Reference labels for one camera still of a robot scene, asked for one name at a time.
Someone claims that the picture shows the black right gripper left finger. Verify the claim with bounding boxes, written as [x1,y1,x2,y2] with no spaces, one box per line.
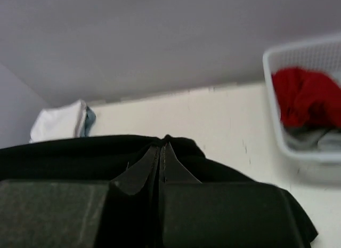
[1,147,160,247]

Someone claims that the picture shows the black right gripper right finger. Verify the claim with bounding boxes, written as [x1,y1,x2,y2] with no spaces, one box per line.
[159,145,306,247]

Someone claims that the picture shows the black t shirt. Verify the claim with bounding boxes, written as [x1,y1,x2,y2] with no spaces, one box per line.
[1,135,318,247]

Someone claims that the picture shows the folded white t shirt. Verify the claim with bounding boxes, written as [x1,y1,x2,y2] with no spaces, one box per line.
[29,100,87,143]

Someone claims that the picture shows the grey t shirt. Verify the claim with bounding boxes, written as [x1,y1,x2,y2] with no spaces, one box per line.
[284,126,340,152]

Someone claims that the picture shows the red t shirt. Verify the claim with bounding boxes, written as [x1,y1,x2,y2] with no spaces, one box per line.
[272,67,340,128]

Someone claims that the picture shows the white plastic basket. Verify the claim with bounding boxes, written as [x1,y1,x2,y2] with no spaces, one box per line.
[263,34,340,165]

